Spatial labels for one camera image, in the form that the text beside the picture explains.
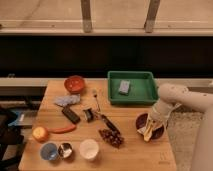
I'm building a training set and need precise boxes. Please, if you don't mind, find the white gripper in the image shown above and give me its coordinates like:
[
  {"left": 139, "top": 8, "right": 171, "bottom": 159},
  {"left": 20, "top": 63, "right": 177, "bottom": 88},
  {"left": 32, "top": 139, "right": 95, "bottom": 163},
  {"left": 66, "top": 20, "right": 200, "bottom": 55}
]
[{"left": 144, "top": 100, "right": 173, "bottom": 142}]

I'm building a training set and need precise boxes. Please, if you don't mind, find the yellow banana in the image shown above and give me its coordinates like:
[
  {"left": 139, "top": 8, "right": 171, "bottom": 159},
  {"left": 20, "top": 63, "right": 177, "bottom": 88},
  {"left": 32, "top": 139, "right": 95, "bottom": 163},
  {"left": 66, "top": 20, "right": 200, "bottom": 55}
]
[{"left": 137, "top": 125, "right": 153, "bottom": 142}]

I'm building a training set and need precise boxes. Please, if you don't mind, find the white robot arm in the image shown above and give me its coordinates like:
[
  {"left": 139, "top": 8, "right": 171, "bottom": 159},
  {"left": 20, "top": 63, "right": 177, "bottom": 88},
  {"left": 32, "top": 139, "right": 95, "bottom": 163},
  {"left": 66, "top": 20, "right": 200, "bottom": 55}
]
[{"left": 143, "top": 83, "right": 213, "bottom": 171}]

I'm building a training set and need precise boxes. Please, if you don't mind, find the red bowl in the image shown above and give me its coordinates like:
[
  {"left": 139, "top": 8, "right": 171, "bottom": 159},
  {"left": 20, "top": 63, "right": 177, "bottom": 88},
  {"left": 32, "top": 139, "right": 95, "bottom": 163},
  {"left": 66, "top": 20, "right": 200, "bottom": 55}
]
[{"left": 64, "top": 75, "right": 85, "bottom": 94}]

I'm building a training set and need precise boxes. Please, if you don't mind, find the dark purple plate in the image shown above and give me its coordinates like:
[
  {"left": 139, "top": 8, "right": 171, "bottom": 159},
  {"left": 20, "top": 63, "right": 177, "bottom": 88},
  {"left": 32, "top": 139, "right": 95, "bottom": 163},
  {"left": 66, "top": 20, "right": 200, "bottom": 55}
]
[{"left": 135, "top": 113, "right": 164, "bottom": 140}]

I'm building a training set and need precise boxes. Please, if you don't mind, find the bunch of dark grapes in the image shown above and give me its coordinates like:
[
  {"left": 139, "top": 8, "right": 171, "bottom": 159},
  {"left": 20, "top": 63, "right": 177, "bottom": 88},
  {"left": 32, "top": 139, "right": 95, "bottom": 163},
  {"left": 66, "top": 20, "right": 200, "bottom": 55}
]
[{"left": 99, "top": 129, "right": 124, "bottom": 148}]

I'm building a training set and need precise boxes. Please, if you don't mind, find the green plastic tray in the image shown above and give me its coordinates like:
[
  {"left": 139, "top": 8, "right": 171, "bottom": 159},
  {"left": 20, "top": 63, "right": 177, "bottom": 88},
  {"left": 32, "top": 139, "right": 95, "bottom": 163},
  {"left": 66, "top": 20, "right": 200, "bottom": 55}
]
[{"left": 108, "top": 71, "right": 158, "bottom": 106}]

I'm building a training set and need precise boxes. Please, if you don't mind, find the grey sponge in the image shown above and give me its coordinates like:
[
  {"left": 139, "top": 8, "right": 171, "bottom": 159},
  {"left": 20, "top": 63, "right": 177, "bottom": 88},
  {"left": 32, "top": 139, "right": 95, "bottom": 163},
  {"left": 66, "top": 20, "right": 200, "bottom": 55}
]
[{"left": 119, "top": 80, "right": 130, "bottom": 95}]

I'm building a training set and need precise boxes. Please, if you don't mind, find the small black metal clip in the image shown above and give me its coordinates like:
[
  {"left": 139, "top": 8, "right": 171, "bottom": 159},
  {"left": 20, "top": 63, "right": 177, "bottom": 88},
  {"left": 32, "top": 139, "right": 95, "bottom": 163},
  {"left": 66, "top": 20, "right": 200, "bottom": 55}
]
[{"left": 83, "top": 108, "right": 94, "bottom": 122}]

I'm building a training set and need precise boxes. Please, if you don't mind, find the white cup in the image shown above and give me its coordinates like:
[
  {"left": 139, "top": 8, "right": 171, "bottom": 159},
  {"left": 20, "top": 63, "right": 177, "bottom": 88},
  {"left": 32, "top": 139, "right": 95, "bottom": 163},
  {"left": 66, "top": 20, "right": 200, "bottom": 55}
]
[{"left": 79, "top": 139, "right": 99, "bottom": 161}]

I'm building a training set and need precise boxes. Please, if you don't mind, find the silver fork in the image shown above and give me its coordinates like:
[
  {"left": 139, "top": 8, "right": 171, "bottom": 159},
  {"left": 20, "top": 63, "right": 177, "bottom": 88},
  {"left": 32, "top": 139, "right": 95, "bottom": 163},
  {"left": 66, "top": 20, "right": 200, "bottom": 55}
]
[{"left": 92, "top": 89, "right": 101, "bottom": 112}]

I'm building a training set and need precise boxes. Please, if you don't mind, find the black rectangular block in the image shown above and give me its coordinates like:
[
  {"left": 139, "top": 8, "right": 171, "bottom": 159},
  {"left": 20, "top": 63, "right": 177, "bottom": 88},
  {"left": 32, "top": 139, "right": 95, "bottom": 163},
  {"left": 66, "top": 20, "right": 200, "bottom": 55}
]
[{"left": 62, "top": 107, "right": 80, "bottom": 124}]

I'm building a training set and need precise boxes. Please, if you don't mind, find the crumpled blue-grey cloth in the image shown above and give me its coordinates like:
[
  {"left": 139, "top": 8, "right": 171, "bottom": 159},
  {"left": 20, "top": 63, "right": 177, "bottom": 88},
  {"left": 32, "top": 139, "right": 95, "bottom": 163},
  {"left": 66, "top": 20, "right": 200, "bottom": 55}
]
[{"left": 54, "top": 94, "right": 80, "bottom": 107}]

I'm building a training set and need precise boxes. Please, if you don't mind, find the blue cup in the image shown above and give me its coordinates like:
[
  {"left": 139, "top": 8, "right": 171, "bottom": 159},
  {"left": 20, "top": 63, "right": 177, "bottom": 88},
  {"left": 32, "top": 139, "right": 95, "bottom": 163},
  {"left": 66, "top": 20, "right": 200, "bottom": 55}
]
[{"left": 40, "top": 143, "right": 58, "bottom": 161}]

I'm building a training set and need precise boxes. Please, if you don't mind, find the red-yellow apple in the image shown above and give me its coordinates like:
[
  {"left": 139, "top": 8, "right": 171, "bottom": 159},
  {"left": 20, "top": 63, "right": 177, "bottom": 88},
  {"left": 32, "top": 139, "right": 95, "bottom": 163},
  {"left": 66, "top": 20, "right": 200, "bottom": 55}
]
[{"left": 32, "top": 127, "right": 49, "bottom": 142}]

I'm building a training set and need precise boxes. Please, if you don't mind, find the black chair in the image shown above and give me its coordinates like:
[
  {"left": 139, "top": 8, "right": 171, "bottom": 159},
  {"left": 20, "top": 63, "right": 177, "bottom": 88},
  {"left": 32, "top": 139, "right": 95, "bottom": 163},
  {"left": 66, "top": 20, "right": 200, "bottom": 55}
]
[{"left": 0, "top": 106, "right": 24, "bottom": 171}]

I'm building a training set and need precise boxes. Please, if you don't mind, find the dark handled knife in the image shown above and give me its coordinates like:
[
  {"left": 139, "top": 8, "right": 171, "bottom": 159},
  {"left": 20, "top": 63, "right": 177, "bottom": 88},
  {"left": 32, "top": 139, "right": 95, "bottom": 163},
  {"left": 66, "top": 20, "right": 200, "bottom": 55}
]
[{"left": 95, "top": 112, "right": 121, "bottom": 134}]

